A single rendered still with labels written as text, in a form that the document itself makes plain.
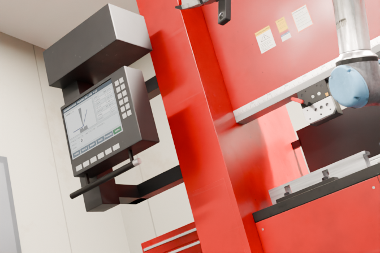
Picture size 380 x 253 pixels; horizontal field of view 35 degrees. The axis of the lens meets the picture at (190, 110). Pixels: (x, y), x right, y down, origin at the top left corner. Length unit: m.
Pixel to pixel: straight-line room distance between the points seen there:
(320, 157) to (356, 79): 1.72
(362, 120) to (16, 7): 3.35
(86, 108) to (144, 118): 0.33
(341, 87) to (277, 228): 1.15
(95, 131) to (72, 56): 0.43
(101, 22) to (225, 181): 0.94
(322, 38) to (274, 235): 0.92
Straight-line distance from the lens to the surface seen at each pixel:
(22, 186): 5.20
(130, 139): 2.60
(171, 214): 5.81
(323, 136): 3.35
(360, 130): 3.27
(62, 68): 3.03
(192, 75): 2.92
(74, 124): 2.88
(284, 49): 2.92
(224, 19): 2.01
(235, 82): 3.02
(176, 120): 2.93
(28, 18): 5.72
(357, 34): 1.72
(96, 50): 2.87
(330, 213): 2.60
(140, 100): 2.66
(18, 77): 5.72
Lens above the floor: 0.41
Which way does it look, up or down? 21 degrees up
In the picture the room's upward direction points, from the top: 16 degrees counter-clockwise
